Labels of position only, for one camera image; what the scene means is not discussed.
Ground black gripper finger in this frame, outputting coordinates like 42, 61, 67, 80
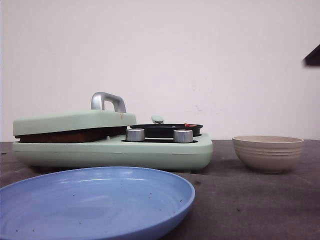
303, 45, 320, 66

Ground beige ribbed bowl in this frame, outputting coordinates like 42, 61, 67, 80
232, 135, 304, 173

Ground orange shrimp pieces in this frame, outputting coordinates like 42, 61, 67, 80
184, 123, 197, 128

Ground white bread slice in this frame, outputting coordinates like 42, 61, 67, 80
14, 126, 127, 143

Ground breakfast maker hinged lid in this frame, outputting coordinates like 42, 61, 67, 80
13, 92, 137, 136

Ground mint green breakfast maker base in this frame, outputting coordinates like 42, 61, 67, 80
12, 133, 213, 171

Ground right silver control knob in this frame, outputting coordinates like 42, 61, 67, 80
173, 129, 193, 143

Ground silver control knob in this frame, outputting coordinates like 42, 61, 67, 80
173, 129, 193, 143
125, 128, 145, 142

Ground small black frying pan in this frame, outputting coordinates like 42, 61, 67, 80
130, 115, 203, 138

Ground left silver control knob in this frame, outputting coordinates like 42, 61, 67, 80
125, 128, 145, 142

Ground blue round plate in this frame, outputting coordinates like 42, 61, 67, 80
0, 167, 196, 240

